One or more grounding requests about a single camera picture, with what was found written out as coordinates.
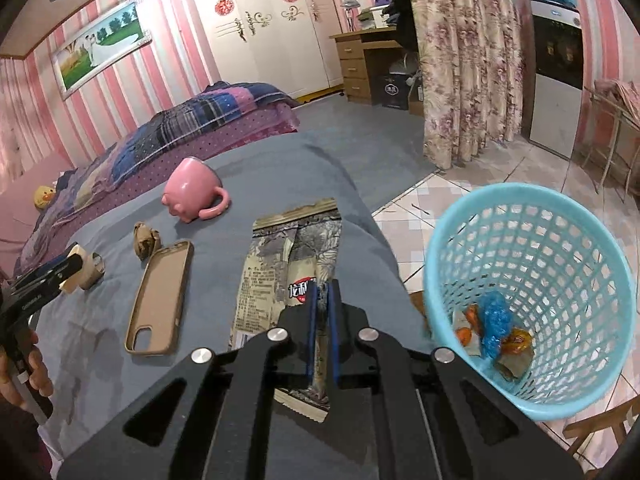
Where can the orange snack wrapper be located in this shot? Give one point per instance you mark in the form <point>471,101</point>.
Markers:
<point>464,335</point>
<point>517,341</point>

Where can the white wardrobe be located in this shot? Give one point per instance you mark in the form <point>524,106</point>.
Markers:
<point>270,50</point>

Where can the brown paper scrap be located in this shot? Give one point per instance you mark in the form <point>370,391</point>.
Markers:
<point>512,367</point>

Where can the pink ceramic mug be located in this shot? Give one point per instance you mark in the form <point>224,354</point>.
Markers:
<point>190,187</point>

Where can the water dispenser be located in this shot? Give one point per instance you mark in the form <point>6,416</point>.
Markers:
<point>555,110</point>

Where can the black hanging garment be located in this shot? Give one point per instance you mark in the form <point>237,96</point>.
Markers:
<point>400,5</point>

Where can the blue plastic wrapper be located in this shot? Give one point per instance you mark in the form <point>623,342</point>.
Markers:
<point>495,317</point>

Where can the tan phone case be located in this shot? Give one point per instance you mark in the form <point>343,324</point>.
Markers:
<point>160,300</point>

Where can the blue floral curtain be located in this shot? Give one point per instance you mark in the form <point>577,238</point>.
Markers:
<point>465,70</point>

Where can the person's left forearm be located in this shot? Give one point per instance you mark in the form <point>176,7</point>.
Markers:
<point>20,445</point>

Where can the grey carpet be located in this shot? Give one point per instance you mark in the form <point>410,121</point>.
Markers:
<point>370,145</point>

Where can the purple covered bed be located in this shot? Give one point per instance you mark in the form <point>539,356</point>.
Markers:
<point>240,127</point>

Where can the desk lamp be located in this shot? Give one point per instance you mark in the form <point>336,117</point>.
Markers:
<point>350,5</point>

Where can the crumpled brown paper ball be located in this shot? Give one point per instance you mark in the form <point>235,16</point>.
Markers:
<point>145,242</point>

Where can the pile of desk clutter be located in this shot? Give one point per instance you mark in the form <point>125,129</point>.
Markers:
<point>375,12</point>

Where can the glass side table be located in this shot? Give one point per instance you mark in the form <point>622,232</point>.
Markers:
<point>617,160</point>

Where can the blue plastic mesh wastebasket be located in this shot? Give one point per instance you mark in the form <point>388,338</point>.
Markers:
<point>575,280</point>

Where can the wooden desk with drawers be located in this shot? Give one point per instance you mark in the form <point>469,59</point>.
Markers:
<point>355,67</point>

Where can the wooden stool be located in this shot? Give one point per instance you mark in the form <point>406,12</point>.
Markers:
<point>600,420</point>

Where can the person's left hand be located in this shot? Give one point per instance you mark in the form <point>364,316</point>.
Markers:
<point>40,375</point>

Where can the white electric fan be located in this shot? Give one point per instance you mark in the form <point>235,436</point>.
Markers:
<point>402,65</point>

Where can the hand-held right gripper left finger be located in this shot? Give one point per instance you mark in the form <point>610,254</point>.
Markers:
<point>311,340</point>

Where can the plaid patchwork quilt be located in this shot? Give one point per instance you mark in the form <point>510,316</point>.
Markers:
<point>190,125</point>

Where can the yellow duck toy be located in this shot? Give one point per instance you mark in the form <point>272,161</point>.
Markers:
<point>44,196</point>

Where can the pink cloth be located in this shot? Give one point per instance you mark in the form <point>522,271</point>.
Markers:
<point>622,100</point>

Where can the beige tape roll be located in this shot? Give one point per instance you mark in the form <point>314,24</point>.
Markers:
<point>89,274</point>

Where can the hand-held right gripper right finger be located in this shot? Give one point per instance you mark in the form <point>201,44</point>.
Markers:
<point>334,340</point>

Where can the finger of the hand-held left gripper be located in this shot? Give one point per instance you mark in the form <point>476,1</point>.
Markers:
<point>52,272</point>

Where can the black box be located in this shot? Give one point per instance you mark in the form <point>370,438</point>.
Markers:
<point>395,92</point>

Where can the framed wall picture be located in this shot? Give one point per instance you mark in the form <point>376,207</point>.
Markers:
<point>100,45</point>

